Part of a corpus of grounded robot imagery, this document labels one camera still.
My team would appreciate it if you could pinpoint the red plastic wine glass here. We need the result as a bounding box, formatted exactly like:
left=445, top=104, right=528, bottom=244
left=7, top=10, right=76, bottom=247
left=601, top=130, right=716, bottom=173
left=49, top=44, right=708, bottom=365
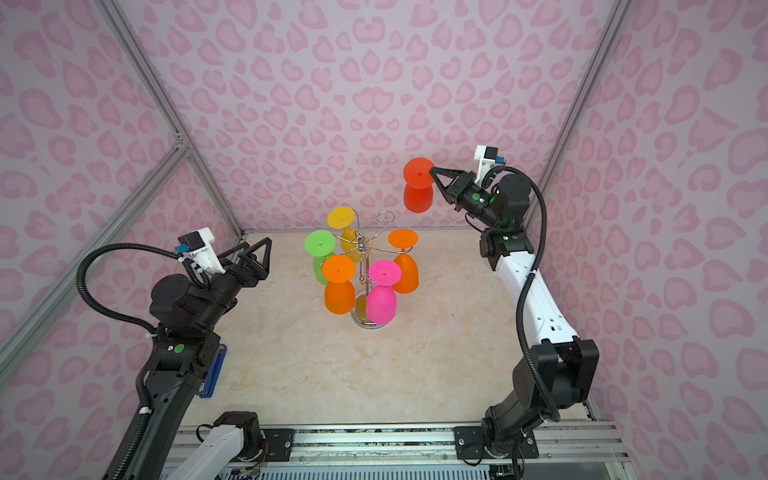
left=403, top=157, right=434, bottom=213

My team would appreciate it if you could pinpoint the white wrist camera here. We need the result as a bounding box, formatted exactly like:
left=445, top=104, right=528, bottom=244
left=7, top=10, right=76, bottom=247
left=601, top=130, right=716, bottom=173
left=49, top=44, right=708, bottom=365
left=174, top=227, right=225, bottom=275
left=474, top=145, right=505, bottom=184

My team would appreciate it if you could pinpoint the blue flat object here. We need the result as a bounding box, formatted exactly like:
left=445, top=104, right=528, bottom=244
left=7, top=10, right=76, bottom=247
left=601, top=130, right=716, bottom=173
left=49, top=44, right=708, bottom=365
left=198, top=344, right=228, bottom=399

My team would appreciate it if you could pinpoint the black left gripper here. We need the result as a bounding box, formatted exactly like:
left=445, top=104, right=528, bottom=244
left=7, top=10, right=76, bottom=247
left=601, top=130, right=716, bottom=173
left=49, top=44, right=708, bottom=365
left=196, top=238, right=270, bottom=335

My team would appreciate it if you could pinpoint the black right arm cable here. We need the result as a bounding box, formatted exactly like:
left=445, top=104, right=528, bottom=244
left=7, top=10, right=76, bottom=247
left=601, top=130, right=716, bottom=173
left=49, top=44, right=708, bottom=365
left=485, top=166, right=562, bottom=424

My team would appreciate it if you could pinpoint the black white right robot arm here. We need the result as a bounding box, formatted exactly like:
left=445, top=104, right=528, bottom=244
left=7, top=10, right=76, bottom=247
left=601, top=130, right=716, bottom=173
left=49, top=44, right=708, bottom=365
left=430, top=165, right=600, bottom=476

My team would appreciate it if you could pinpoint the pink plastic wine glass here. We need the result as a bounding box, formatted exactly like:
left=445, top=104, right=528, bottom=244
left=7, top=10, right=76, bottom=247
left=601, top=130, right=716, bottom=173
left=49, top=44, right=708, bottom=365
left=366, top=260, right=402, bottom=325

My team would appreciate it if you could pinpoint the orange wine glass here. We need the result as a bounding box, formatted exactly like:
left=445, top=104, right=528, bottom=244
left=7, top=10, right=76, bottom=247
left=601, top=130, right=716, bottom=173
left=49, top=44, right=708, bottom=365
left=388, top=229, right=419, bottom=294
left=321, top=255, right=356, bottom=315

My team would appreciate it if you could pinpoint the green plastic wine glass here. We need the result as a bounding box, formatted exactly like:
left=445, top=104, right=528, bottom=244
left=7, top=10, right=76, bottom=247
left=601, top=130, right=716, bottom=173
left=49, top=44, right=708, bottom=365
left=305, top=230, right=336, bottom=285

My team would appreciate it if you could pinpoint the yellow plastic wine glass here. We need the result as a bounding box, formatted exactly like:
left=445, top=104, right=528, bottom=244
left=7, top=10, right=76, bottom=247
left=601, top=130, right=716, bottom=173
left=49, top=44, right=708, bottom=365
left=327, top=206, right=366, bottom=263

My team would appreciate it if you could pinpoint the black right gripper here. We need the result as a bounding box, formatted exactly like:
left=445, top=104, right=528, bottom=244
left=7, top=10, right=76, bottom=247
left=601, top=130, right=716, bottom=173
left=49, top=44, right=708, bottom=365
left=430, top=170, right=503, bottom=231

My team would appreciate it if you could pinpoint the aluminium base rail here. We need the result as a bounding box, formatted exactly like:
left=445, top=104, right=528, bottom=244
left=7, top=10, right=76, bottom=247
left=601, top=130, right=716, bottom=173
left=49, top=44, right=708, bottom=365
left=113, top=419, right=637, bottom=480

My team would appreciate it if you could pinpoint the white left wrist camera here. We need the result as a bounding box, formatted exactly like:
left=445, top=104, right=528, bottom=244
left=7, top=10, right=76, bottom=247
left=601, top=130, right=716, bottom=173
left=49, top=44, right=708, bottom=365
left=174, top=227, right=225, bottom=275

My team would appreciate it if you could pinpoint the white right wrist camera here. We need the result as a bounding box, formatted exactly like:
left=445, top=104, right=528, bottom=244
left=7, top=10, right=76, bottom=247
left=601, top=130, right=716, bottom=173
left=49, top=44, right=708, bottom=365
left=474, top=145, right=505, bottom=184

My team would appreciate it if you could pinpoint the orange wine glass front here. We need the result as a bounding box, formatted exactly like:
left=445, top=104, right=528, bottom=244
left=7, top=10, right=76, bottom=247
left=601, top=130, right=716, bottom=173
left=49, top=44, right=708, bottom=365
left=321, top=255, right=356, bottom=315

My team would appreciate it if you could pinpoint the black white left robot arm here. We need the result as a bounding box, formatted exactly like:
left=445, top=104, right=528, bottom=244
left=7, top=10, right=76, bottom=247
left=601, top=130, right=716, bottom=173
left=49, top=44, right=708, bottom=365
left=83, top=237, right=272, bottom=479

